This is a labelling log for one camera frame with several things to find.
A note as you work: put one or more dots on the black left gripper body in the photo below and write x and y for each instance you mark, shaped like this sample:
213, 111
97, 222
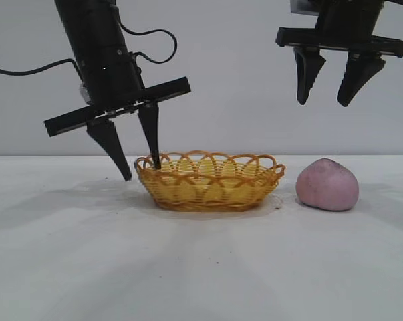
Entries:
111, 80

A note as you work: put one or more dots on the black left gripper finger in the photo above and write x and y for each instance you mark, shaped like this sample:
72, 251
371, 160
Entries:
151, 130
111, 143

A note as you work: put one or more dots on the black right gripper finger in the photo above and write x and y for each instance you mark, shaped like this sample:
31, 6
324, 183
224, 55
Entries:
306, 70
358, 75

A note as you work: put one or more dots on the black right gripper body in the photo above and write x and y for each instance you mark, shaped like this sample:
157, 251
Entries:
346, 23

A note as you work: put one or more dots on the yellow woven wicker basket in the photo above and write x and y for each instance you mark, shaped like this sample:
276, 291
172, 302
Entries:
204, 197

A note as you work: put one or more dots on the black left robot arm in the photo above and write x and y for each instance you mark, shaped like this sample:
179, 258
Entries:
91, 30

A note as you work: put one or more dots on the pink peach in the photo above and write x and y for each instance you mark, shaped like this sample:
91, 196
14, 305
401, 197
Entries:
326, 187

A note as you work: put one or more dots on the clear round plastic mat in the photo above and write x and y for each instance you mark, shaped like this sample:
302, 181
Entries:
274, 202

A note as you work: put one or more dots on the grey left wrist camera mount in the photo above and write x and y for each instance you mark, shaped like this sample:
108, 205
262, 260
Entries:
83, 93

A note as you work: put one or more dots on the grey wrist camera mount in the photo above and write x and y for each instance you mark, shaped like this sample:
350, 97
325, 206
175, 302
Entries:
301, 6
83, 93

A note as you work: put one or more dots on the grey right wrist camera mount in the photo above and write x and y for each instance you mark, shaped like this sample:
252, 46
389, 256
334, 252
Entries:
301, 6

